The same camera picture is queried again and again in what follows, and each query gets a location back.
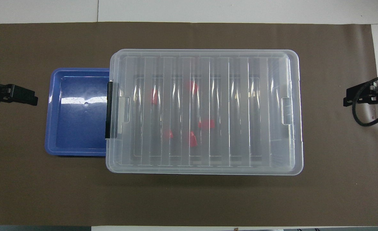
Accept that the blue plastic tray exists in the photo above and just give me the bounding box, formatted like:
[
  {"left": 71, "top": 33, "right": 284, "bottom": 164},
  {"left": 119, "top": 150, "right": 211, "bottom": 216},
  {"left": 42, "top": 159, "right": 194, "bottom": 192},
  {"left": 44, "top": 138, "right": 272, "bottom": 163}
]
[{"left": 45, "top": 68, "right": 111, "bottom": 157}]

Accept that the clear ribbed box lid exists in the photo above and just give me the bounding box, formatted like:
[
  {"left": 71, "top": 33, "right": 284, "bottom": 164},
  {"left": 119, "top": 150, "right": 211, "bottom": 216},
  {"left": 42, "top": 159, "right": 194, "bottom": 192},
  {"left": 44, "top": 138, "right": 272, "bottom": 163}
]
[{"left": 106, "top": 49, "right": 304, "bottom": 175}]

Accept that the brown table mat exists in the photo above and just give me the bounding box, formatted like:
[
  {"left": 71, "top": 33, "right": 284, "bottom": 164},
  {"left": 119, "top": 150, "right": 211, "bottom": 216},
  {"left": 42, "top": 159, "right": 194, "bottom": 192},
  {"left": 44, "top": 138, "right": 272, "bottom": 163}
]
[{"left": 0, "top": 22, "right": 378, "bottom": 227}]

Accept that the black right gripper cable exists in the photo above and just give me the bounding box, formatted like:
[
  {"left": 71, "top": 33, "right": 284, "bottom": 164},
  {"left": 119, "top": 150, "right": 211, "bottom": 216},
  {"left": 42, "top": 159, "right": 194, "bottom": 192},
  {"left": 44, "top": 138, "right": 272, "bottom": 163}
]
[{"left": 352, "top": 75, "right": 378, "bottom": 127}]

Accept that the clear plastic storage box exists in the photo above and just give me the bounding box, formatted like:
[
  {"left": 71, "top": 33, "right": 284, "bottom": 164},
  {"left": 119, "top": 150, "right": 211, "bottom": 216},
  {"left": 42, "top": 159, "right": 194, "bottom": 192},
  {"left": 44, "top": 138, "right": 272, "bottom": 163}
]
[{"left": 109, "top": 53, "right": 301, "bottom": 172}]

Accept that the black box latch handle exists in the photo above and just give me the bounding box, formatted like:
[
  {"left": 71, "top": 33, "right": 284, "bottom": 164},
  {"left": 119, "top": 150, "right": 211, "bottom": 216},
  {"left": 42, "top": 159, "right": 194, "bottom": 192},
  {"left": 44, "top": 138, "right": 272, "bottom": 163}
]
[{"left": 105, "top": 81, "right": 114, "bottom": 139}]

